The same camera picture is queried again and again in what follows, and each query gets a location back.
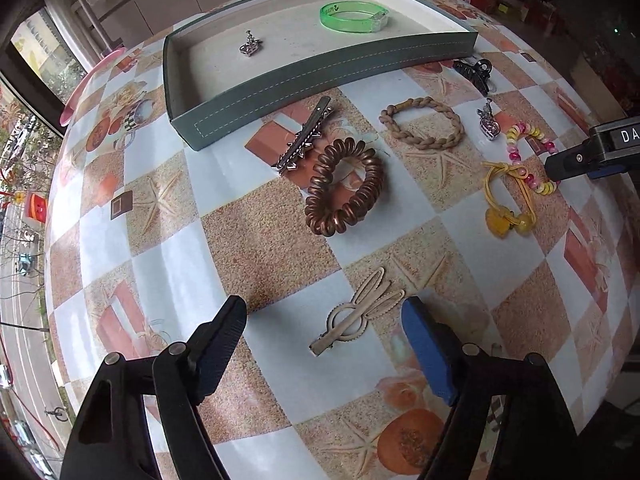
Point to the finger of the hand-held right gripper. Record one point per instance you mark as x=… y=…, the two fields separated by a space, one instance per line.
x=570 y=162

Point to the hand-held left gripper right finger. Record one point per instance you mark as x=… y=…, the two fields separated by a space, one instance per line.
x=430 y=355

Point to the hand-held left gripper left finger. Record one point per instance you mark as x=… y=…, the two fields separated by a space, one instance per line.
x=220 y=350

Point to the beige rabbit hair clip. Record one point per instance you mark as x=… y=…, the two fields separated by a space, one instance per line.
x=345 y=330

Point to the silver strawberry pendant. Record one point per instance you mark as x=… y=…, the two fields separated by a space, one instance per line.
x=487 y=125

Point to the black claw hair clip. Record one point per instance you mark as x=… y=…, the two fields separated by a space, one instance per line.
x=472 y=72

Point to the silver spiked hair clip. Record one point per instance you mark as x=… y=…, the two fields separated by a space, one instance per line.
x=305 y=137

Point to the grey-green cardboard tray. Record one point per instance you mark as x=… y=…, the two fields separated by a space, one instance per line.
x=300 y=80

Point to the checkered printed tablecloth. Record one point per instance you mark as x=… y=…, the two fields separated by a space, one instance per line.
x=165 y=260

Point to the small silver charm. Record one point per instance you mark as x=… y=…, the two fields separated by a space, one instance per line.
x=247 y=47

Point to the pink plastic basin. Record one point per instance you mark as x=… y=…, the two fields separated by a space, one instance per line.
x=100 y=65

